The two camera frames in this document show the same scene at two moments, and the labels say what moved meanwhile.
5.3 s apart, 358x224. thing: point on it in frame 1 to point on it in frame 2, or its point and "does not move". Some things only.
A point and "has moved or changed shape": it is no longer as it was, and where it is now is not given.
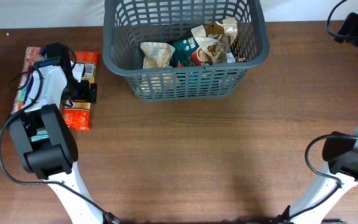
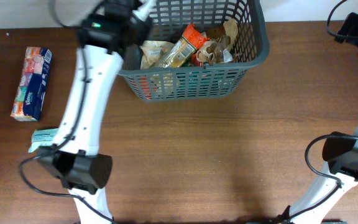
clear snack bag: (215, 50) does not move
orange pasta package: (78, 117) has moved or changed shape
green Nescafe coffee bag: (186, 53) to (199, 79)
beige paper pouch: (156, 55) does not move
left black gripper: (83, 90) to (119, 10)
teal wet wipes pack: (41, 135) does not move
